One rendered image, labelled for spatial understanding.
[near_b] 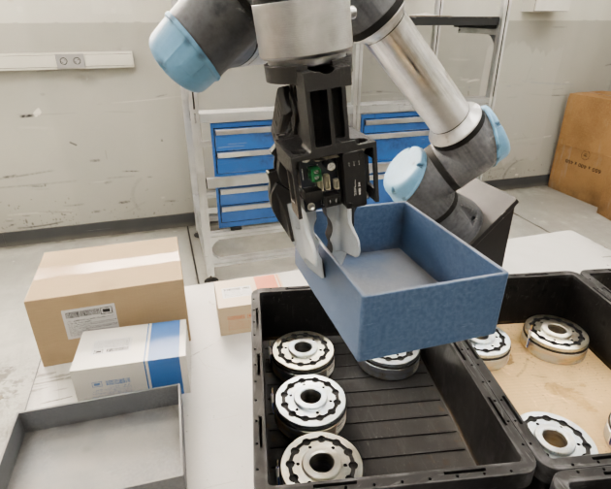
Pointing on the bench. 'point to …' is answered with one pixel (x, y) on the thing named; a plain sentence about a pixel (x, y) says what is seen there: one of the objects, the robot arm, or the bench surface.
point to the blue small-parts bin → (405, 283)
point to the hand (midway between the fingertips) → (324, 261)
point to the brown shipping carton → (103, 293)
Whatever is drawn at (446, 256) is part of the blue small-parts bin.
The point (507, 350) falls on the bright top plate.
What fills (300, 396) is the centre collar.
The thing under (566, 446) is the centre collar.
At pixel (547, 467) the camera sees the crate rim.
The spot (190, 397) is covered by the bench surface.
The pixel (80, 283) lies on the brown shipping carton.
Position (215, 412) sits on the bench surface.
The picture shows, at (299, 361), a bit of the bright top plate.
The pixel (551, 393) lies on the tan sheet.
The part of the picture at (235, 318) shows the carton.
